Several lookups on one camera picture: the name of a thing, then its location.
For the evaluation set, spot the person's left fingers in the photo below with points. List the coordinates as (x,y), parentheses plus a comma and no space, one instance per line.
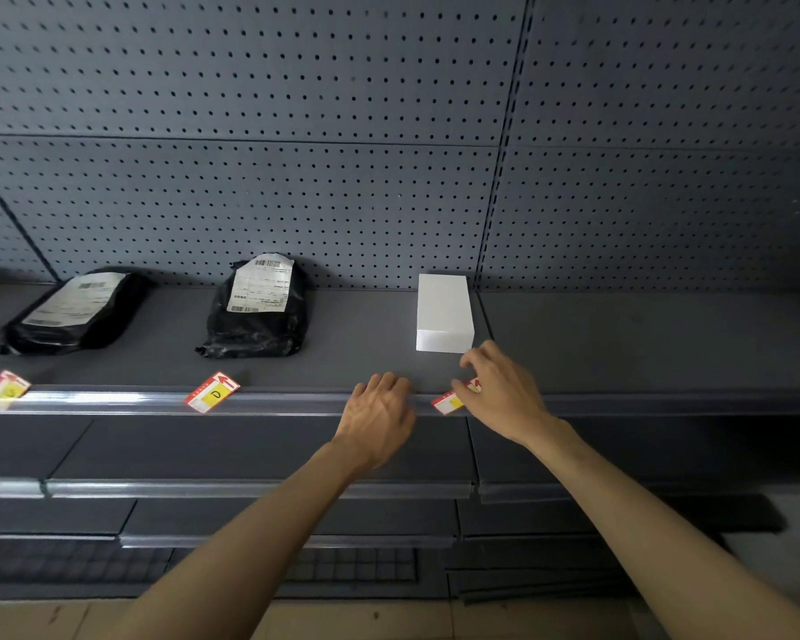
(383,385)

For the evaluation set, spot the red and white price tag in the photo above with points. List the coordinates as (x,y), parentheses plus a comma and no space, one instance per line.
(445,403)

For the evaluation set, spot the red and yellow price tag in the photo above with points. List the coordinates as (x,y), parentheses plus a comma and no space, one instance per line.
(5,387)
(211,393)

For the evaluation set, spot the grey metal store shelves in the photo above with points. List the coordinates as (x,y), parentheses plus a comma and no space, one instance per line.
(640,346)

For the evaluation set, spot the person's right hand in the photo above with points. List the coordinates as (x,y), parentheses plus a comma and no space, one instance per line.
(506,396)

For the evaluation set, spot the grey slotted upright post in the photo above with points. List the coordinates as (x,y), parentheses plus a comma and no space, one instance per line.
(506,139)

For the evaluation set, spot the person's right thumb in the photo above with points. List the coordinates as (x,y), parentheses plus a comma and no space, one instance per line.
(465,391)

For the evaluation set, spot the person's left hand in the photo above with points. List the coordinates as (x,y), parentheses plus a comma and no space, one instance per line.
(373,423)

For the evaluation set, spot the white rectangular box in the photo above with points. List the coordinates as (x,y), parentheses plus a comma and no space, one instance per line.
(444,313)

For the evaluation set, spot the person's right forearm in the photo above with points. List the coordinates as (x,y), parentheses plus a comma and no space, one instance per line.
(653,533)

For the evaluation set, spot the person's left forearm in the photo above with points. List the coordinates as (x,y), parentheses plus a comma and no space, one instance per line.
(253,553)

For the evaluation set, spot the black plastic mailer parcel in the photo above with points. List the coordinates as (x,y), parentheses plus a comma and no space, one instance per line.
(73,313)
(257,313)

